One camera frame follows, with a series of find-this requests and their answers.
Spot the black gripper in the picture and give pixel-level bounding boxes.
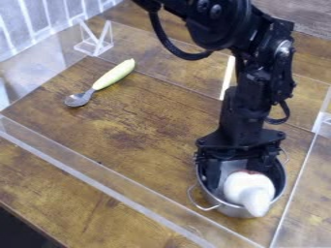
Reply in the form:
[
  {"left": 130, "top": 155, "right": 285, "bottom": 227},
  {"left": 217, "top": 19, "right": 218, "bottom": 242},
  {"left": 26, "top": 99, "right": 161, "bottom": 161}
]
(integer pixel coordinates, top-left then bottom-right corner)
[{"left": 196, "top": 129, "right": 286, "bottom": 193}]

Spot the white plush mushroom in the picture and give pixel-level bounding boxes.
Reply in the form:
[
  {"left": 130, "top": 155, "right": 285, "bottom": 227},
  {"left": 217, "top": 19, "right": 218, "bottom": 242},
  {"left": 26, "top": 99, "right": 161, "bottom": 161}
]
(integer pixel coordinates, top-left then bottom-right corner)
[{"left": 225, "top": 170, "right": 276, "bottom": 217}]

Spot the silver pot with handles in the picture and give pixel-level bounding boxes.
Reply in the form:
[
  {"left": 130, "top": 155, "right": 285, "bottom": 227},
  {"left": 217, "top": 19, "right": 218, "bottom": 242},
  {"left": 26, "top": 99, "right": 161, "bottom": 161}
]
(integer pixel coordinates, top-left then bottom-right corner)
[{"left": 188, "top": 160, "right": 288, "bottom": 218}]

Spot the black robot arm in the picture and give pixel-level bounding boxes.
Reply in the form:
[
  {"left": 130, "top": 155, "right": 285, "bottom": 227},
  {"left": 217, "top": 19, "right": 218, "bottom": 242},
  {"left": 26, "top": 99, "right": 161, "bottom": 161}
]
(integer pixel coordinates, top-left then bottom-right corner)
[{"left": 133, "top": 0, "right": 297, "bottom": 191}]

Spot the clear acrylic triangle stand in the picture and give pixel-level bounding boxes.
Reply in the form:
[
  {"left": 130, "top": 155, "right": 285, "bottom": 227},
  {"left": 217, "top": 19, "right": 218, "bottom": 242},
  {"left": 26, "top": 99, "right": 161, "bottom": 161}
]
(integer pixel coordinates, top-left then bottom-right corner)
[{"left": 74, "top": 20, "right": 114, "bottom": 57}]

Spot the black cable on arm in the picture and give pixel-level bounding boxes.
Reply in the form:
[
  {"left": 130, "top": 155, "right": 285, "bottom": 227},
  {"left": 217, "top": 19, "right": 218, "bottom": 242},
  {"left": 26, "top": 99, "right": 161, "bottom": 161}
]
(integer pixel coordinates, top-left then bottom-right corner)
[{"left": 147, "top": 9, "right": 218, "bottom": 61}]

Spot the spoon with yellow handle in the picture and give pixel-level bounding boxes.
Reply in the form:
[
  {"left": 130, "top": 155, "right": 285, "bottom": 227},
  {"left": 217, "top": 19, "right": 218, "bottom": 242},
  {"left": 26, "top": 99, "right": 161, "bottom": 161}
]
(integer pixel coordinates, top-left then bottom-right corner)
[{"left": 63, "top": 58, "right": 137, "bottom": 108}]

